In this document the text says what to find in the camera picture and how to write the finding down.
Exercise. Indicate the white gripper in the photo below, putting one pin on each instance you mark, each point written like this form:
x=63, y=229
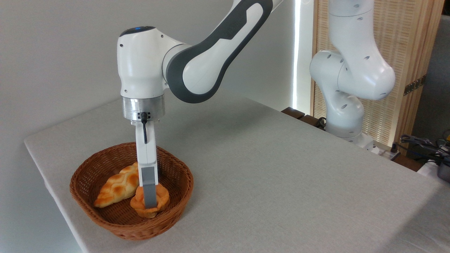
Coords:
x=147, y=151

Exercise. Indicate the round orange bread bun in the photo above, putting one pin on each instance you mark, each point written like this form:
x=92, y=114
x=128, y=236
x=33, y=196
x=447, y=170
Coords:
x=162, y=198

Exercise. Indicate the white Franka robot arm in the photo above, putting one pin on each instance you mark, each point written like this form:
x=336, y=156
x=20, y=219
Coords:
x=147, y=70

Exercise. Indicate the braided bread loaf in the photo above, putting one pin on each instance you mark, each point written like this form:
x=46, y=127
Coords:
x=119, y=188

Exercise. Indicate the brown wicker basket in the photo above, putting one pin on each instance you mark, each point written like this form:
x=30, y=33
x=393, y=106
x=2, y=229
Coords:
x=168, y=218

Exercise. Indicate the dark brown wooden block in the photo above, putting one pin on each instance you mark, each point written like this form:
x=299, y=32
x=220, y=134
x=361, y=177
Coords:
x=311, y=120
x=293, y=112

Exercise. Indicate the white power strip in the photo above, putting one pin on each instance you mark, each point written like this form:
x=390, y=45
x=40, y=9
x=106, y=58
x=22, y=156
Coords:
x=385, y=151

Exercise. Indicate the black metal hinge bracket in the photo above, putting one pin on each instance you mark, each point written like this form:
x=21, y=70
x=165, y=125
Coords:
x=414, y=85

